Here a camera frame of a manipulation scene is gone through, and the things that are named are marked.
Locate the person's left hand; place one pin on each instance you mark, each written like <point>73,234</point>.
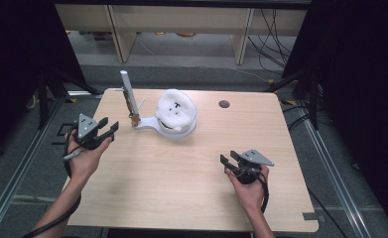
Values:
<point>82,162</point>

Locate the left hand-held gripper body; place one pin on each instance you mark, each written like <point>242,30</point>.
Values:
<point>87,130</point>

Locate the light wooden shelf unit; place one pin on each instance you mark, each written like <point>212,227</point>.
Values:
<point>181,20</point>

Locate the person's right hand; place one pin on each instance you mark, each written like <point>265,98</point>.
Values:
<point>251,195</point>

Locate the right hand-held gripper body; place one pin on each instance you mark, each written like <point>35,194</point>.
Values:
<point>251,165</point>

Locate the black metal stand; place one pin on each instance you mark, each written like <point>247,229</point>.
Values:
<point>313,99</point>
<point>43,99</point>

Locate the aluminium floor rail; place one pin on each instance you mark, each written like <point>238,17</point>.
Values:
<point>333,172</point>
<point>19,172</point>

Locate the grey tape strip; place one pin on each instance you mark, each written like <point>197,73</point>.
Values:
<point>312,216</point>

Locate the black curtain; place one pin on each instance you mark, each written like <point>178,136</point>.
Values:
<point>363,82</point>
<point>16,66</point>

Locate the white key stand with tray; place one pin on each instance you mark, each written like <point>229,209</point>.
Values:
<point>128,89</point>

